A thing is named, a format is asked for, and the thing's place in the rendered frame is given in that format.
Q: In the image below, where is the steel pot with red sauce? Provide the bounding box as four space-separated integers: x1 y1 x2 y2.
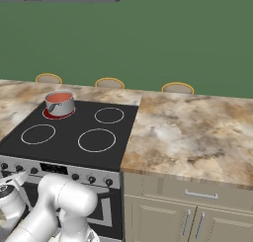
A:
44 90 76 118

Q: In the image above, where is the beige cupboard door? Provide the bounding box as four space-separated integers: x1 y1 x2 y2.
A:
190 205 253 242
124 195 198 242

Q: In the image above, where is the beige drawer front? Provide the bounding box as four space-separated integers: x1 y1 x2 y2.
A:
123 171 253 212

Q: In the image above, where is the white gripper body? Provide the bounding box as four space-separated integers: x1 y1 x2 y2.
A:
0 170 31 190

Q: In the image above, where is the silver drawer handle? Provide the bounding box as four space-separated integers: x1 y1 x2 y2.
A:
184 189 219 201

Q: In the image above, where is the black oven door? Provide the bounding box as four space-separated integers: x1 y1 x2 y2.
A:
20 182 124 241

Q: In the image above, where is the black hob stove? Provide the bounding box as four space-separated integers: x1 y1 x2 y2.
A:
0 99 140 242

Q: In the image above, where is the silver cupboard door handle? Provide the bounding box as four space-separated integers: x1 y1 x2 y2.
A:
182 208 192 238
195 211 206 240

